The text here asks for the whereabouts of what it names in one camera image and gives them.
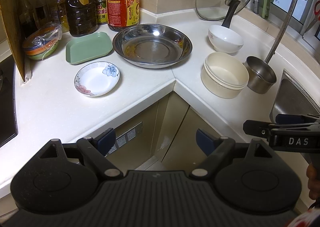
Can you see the wrapped colourful stacked bowls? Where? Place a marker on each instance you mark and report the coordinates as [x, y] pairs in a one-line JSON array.
[[41, 44]]

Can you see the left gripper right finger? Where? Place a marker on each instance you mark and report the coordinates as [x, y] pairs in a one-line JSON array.
[[218, 152]]

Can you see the small dark sauce bottle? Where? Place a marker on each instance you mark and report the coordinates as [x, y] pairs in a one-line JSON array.
[[42, 12]]

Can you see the clear plastic oil bottle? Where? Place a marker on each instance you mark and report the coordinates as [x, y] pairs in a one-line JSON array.
[[58, 0]]

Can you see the black gas stove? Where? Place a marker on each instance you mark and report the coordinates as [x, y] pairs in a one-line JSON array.
[[8, 124]]

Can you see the cream plastic bowl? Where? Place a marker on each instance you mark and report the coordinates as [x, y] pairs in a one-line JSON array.
[[223, 75]]

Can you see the large stainless steel basin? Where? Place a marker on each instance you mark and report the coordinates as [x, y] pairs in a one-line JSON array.
[[152, 45]]

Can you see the yellow-cap clear bottle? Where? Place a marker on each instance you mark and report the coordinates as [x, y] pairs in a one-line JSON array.
[[26, 17]]

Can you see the person's right hand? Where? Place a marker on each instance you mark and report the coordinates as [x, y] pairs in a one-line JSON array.
[[313, 182]]

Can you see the floral white ceramic saucer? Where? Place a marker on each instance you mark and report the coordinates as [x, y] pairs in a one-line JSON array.
[[97, 78]]

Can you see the stainless steel sink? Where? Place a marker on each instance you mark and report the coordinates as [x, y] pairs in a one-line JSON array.
[[292, 99]]

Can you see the brown cardboard sheet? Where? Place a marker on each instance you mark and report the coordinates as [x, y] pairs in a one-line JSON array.
[[11, 22]]

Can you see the green square plastic plate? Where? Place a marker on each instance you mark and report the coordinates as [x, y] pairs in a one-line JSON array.
[[89, 47]]

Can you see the small stainless steel cup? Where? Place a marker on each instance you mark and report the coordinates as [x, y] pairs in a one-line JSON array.
[[261, 75]]

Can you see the dark cooking oil bottle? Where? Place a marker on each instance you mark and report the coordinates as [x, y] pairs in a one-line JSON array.
[[81, 16]]

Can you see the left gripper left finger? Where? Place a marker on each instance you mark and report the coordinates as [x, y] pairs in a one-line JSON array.
[[94, 150]]

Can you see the white ceramic bowl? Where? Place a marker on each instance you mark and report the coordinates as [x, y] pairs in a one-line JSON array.
[[224, 39]]

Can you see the green-lid sauce jar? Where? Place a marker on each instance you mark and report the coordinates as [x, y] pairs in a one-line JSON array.
[[101, 11]]

